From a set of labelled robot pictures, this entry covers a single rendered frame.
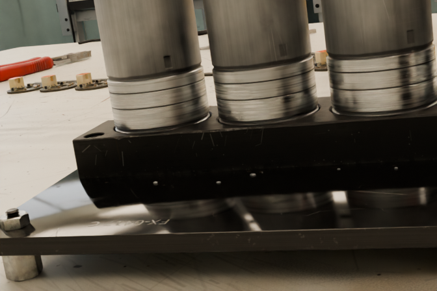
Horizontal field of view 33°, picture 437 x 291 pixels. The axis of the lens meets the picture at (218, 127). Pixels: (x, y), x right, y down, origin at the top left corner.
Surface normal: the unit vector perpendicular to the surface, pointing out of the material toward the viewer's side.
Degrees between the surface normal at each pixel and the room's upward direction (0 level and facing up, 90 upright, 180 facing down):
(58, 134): 0
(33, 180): 0
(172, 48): 90
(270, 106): 90
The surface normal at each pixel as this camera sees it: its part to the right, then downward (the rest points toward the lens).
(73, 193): -0.14, -0.97
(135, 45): -0.15, 0.23
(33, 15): 0.82, 0.01
